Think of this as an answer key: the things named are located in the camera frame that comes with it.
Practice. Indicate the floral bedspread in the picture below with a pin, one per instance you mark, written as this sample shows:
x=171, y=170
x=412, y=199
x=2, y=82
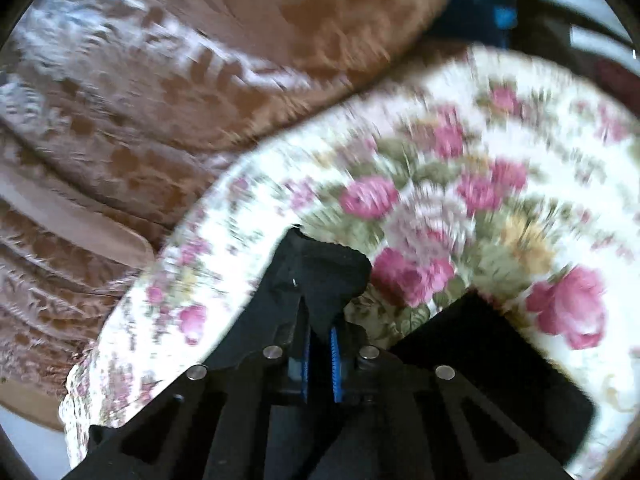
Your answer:
x=488, y=170

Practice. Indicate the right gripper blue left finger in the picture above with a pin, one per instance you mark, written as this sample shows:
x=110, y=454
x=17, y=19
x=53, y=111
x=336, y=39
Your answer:
x=240, y=422

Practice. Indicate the black pants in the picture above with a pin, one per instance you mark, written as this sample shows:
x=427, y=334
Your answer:
x=300, y=301

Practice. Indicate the blue bag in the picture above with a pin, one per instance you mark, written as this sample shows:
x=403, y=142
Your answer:
x=484, y=21

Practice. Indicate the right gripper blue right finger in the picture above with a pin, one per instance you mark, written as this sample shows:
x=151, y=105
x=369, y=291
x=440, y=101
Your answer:
x=450, y=402

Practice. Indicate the brown floral curtain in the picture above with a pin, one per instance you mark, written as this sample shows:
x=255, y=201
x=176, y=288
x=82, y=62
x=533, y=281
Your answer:
x=116, y=117

